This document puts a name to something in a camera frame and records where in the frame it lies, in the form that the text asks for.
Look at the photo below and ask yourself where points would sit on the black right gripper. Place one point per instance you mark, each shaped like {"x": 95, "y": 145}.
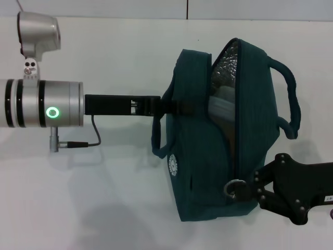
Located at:
{"x": 299, "y": 185}

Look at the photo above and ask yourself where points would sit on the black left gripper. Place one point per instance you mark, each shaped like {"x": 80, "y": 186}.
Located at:
{"x": 112, "y": 105}

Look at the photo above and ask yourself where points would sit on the clear blue-lidded food container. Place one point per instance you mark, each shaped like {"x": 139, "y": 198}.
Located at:
{"x": 223, "y": 104}

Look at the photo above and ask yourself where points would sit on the dark teal fabric bag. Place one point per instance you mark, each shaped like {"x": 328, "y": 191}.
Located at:
{"x": 249, "y": 130}

